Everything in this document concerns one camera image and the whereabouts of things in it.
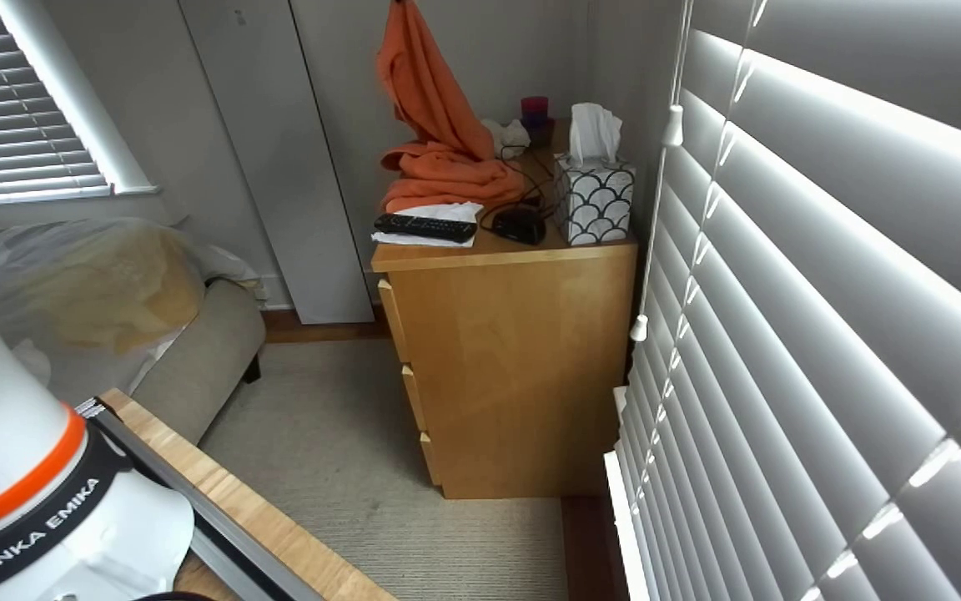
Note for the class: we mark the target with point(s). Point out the orange towel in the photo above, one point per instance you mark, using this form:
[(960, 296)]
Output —
[(435, 100)]

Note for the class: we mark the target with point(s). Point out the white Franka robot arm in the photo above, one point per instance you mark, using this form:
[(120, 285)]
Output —
[(2, 444)]

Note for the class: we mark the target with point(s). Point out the light wooden dresser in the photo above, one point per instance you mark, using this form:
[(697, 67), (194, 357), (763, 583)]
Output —
[(516, 368)]

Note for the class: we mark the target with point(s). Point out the black remote control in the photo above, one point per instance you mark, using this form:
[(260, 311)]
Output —
[(424, 228)]

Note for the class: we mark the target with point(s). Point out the scale-patterned tissue box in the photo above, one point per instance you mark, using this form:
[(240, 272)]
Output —
[(597, 206)]

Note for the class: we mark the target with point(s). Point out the small white object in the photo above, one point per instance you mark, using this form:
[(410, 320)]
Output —
[(510, 134)]

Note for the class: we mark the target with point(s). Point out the dark red candle jar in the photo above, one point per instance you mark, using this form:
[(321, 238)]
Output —
[(536, 107)]

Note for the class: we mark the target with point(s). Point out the white tissue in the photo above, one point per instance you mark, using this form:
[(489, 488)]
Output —
[(593, 134)]

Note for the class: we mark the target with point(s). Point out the white closet door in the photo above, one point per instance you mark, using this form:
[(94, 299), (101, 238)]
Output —
[(269, 169)]

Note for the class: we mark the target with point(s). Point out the beige upholstered chair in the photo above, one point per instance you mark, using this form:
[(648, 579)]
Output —
[(209, 345)]

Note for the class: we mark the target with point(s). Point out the wood-edged table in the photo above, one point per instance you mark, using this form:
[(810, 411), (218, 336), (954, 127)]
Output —
[(234, 502)]

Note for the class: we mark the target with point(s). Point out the large white window blinds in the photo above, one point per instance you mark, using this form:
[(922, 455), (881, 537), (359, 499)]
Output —
[(814, 336)]

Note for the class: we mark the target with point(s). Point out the clear plastic cover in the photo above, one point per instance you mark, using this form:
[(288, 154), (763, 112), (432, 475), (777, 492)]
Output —
[(90, 288)]

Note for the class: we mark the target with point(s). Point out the white window trim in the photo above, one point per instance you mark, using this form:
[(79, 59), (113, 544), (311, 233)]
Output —
[(81, 100)]

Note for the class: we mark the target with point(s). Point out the small white window blinds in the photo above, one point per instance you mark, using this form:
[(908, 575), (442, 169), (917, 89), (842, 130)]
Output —
[(14, 112)]

